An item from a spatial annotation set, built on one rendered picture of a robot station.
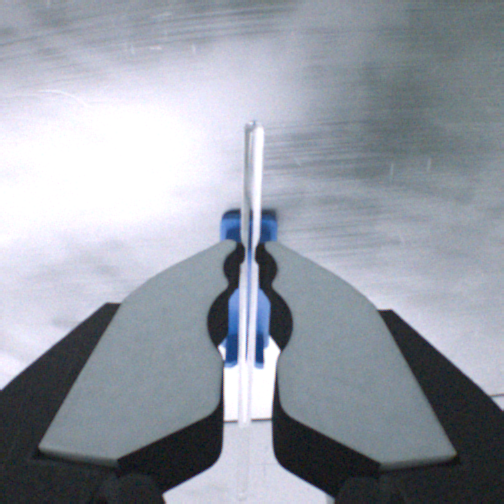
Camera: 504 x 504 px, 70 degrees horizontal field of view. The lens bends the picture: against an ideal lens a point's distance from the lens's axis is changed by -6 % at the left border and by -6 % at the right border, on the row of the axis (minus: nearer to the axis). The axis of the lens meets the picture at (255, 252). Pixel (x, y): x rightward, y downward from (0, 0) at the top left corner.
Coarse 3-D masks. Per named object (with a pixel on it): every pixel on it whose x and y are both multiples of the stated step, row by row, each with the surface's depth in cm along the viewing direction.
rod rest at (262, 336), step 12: (228, 216) 22; (240, 216) 22; (264, 216) 23; (228, 228) 22; (240, 228) 22; (264, 228) 22; (276, 228) 22; (240, 240) 21; (264, 240) 21; (276, 240) 23; (264, 300) 25; (264, 312) 25; (264, 324) 26; (228, 336) 26; (264, 336) 26; (228, 348) 25; (264, 348) 27; (228, 360) 24; (264, 360) 24
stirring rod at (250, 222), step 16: (256, 128) 10; (256, 144) 11; (256, 160) 11; (256, 176) 11; (256, 192) 11; (256, 208) 12; (256, 224) 12; (256, 240) 12; (256, 256) 12; (256, 272) 13; (240, 288) 13; (256, 288) 13; (240, 304) 13; (256, 304) 14; (240, 320) 14; (240, 336) 14; (240, 352) 14; (240, 368) 15; (240, 384) 15; (240, 400) 16; (240, 416) 16; (240, 432) 17; (240, 448) 17; (240, 464) 18; (240, 480) 19; (240, 496) 20
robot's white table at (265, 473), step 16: (496, 400) 32; (224, 432) 33; (256, 432) 33; (224, 448) 34; (256, 448) 34; (224, 464) 35; (256, 464) 35; (272, 464) 35; (192, 480) 37; (208, 480) 37; (224, 480) 37; (256, 480) 37; (272, 480) 37; (288, 480) 37; (176, 496) 38; (192, 496) 38; (208, 496) 38; (224, 496) 38; (256, 496) 38; (272, 496) 38; (288, 496) 38; (304, 496) 39; (320, 496) 39
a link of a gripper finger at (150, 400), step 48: (144, 288) 9; (192, 288) 9; (144, 336) 8; (192, 336) 8; (96, 384) 6; (144, 384) 7; (192, 384) 7; (48, 432) 5; (96, 432) 6; (144, 432) 6; (192, 432) 6
